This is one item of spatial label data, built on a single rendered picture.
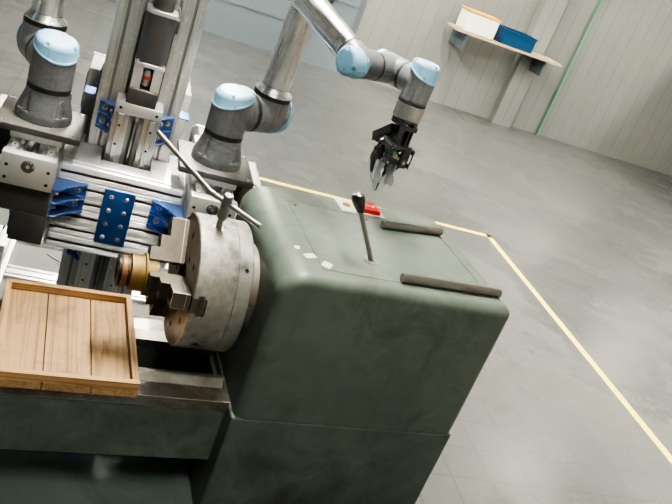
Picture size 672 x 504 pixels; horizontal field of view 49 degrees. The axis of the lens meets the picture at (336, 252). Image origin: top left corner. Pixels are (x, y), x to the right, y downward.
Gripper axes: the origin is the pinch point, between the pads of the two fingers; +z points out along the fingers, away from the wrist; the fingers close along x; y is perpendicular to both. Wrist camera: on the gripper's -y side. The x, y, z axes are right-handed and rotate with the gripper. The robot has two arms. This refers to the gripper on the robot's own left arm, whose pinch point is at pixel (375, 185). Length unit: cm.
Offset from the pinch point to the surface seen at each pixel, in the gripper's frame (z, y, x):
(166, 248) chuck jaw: 19, 21, -54
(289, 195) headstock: 7.5, 1.6, -23.1
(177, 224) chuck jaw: 14, 17, -52
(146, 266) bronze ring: 22, 26, -58
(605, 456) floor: 134, -54, 205
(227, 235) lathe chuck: 10, 27, -43
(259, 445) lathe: 54, 44, -25
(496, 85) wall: 84, -786, 509
